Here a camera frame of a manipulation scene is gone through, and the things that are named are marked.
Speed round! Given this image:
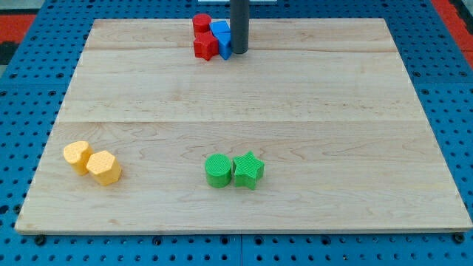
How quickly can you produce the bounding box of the blue cube block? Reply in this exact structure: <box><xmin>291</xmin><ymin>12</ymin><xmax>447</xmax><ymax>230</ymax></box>
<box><xmin>209</xmin><ymin>21</ymin><xmax>231</xmax><ymax>35</ymax></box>

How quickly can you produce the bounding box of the light wooden board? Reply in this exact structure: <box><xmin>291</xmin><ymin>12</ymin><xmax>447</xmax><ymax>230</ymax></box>
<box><xmin>16</xmin><ymin>18</ymin><xmax>472</xmax><ymax>235</ymax></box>

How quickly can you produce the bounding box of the red star block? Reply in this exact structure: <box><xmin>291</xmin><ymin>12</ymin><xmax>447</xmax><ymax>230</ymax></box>
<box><xmin>194</xmin><ymin>31</ymin><xmax>220</xmax><ymax>61</ymax></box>

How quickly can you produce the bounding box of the yellow hexagon block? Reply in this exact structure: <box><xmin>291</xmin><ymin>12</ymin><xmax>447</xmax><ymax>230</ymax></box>
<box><xmin>86</xmin><ymin>151</ymin><xmax>122</xmax><ymax>186</ymax></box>

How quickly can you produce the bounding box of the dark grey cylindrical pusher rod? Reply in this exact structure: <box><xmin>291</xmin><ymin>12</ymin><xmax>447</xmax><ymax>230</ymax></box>
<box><xmin>230</xmin><ymin>0</ymin><xmax>249</xmax><ymax>54</ymax></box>

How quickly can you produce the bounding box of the yellow heart block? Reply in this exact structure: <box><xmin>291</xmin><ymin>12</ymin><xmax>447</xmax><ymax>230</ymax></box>
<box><xmin>63</xmin><ymin>140</ymin><xmax>94</xmax><ymax>176</ymax></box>

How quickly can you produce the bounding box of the green cylinder block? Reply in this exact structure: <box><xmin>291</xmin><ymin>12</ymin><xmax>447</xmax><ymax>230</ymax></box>
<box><xmin>205</xmin><ymin>154</ymin><xmax>231</xmax><ymax>188</ymax></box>

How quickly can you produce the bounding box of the red cylinder block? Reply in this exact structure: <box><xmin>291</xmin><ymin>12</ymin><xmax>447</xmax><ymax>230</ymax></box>
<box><xmin>192</xmin><ymin>13</ymin><xmax>212</xmax><ymax>37</ymax></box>

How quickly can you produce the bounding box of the green star block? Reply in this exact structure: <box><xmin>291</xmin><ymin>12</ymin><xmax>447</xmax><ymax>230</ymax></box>
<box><xmin>233</xmin><ymin>151</ymin><xmax>265</xmax><ymax>190</ymax></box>

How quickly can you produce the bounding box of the blue triangular block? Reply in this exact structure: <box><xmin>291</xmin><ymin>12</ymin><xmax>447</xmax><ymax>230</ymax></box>
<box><xmin>215</xmin><ymin>33</ymin><xmax>232</xmax><ymax>60</ymax></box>

